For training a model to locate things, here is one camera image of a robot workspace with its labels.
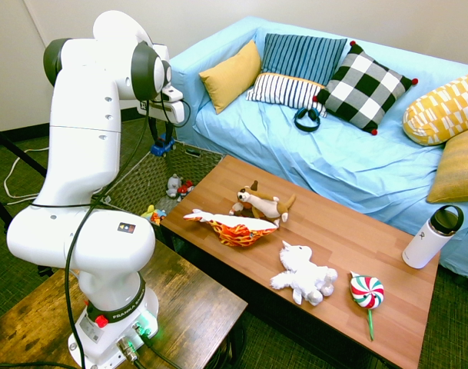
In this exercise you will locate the grey woven basket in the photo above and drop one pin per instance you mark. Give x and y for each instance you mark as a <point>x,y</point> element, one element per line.
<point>141,180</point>

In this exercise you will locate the white flame-print whale plush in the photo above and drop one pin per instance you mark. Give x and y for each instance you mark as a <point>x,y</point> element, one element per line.
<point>237,230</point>

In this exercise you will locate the plain yellow pillow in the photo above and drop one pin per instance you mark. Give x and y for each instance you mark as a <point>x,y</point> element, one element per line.
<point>231,77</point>

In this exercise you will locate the orange toy excavator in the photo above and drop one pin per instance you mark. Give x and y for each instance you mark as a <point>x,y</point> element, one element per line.
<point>157,219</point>

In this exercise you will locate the black tripod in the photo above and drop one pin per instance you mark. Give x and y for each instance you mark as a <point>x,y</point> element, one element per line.
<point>14,151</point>

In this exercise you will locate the white unicorn plush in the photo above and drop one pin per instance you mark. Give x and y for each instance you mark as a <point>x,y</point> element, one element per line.
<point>303,274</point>

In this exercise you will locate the yellow white patterned bolster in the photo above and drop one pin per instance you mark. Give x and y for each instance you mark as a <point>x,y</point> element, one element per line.
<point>441,109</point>

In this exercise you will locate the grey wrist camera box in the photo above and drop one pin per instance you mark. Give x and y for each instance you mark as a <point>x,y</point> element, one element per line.
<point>173,94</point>

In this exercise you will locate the grey rhino plush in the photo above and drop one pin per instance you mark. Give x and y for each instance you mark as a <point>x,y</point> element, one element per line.
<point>174,185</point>

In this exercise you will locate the white water bottle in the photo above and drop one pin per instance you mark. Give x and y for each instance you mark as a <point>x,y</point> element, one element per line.
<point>423,246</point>

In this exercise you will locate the red green lollipop plush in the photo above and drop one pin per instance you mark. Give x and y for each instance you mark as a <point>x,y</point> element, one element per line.
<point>367,292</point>

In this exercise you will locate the white navy striped pillow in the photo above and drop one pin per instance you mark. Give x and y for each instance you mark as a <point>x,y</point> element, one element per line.
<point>281,90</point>

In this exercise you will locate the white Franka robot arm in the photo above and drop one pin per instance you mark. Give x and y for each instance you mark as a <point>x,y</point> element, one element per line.
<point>83,115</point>

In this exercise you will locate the black white checkered pillow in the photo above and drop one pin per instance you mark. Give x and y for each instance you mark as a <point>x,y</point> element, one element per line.
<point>366,86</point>

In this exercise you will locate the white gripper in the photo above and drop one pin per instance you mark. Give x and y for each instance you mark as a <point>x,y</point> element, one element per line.
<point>168,111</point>

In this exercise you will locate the light blue covered sofa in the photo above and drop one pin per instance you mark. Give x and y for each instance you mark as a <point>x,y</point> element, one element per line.
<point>352,165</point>

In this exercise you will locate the mustard ribbed pillow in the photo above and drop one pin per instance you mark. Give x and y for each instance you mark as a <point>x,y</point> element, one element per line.
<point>458,169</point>

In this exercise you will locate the black teal headphones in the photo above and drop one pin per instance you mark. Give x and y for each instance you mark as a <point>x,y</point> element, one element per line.
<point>297,122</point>

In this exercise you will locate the blue toy car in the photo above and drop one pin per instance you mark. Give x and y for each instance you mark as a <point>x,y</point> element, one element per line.
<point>160,148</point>

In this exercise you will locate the teal striped pillow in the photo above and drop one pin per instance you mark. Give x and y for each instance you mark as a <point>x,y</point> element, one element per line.
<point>301,57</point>

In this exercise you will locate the brown ferret plush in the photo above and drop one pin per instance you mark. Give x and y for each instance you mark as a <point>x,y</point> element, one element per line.
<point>268,205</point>

